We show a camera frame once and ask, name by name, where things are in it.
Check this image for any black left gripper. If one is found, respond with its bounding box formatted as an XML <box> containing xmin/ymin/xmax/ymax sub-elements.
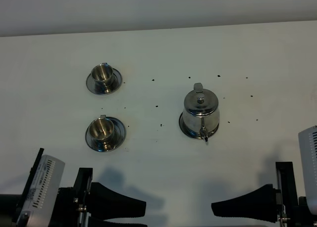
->
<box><xmin>51</xmin><ymin>168</ymin><xmax>147</xmax><ymax>227</ymax></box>

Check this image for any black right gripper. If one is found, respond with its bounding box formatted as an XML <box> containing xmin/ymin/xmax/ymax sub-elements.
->
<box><xmin>211</xmin><ymin>162</ymin><xmax>317</xmax><ymax>227</ymax></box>

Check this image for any stainless steel teapot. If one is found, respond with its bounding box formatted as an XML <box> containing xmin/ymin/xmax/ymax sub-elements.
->
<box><xmin>182</xmin><ymin>83</ymin><xmax>220</xmax><ymax>142</ymax></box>

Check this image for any near stainless steel teacup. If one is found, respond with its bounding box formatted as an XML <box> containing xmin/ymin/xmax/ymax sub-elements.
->
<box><xmin>88</xmin><ymin>115</ymin><xmax>114</xmax><ymax>141</ymax></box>

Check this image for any stainless steel teacup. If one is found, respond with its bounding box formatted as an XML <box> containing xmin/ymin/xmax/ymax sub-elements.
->
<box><xmin>88</xmin><ymin>115</ymin><xmax>114</xmax><ymax>141</ymax></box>
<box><xmin>91</xmin><ymin>63</ymin><xmax>114</xmax><ymax>86</ymax></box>

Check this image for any steel teapot saucer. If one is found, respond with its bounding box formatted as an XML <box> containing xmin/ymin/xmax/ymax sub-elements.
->
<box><xmin>178</xmin><ymin>113</ymin><xmax>219</xmax><ymax>140</ymax></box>

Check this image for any far stainless steel teacup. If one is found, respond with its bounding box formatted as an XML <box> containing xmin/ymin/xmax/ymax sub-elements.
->
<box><xmin>91</xmin><ymin>63</ymin><xmax>114</xmax><ymax>86</ymax></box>

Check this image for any near steel saucer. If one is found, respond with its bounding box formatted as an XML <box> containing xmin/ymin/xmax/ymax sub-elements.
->
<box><xmin>85</xmin><ymin>116</ymin><xmax>126</xmax><ymax>152</ymax></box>

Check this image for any far steel saucer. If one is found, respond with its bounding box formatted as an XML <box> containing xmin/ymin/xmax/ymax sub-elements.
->
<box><xmin>86</xmin><ymin>68</ymin><xmax>122</xmax><ymax>95</ymax></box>

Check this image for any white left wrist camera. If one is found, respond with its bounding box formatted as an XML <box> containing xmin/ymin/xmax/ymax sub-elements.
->
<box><xmin>17</xmin><ymin>155</ymin><xmax>65</xmax><ymax>227</ymax></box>

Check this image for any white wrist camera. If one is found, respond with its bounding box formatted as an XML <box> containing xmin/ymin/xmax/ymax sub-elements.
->
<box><xmin>17</xmin><ymin>155</ymin><xmax>65</xmax><ymax>227</ymax></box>
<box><xmin>298</xmin><ymin>126</ymin><xmax>317</xmax><ymax>216</ymax></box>

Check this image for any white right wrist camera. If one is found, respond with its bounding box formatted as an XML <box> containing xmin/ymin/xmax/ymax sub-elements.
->
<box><xmin>298</xmin><ymin>126</ymin><xmax>317</xmax><ymax>216</ymax></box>

